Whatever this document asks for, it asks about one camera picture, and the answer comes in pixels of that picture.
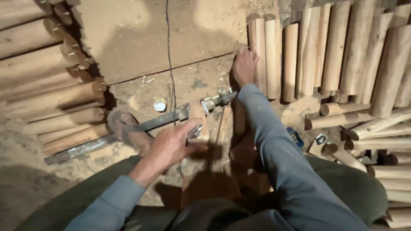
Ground long flat metal bar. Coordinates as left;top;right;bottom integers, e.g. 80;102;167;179
43;103;191;166

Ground blue packet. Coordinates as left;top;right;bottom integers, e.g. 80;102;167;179
286;127;304;148

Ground person's left hand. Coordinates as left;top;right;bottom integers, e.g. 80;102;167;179
146;118;209;175

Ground pile of large wooden logs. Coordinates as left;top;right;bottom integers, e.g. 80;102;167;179
0;0;113;158

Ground heap of thin wooden dowels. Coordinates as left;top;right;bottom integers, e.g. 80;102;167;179
304;103;411;229

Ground thin black wire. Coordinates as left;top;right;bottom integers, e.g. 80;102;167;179
165;0;177;126

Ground brown sandal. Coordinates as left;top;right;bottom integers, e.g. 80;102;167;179
107;110;155;146

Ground person's foot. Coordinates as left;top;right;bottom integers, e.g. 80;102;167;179
119;113;155;158

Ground person's green trousers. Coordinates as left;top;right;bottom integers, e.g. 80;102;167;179
14;155;389;231

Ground metal clamp head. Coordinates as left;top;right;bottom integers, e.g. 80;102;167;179
201;87;238;113

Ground light wooden workpiece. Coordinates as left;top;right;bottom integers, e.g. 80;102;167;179
189;103;210;142

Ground brown wooden board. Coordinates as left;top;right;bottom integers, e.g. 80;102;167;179
180;106;273;209

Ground shiny metal hand tool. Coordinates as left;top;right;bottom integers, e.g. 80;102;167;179
187;124;203;140

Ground small white round lid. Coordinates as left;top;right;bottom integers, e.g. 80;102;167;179
153;98;168;112

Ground person's right hand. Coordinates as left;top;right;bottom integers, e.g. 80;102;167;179
231;46;260;89

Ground pale wooden cylinder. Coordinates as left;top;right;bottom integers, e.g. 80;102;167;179
247;18;268;96

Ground row of wooden cylinders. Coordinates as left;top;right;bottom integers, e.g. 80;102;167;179
264;0;411;117

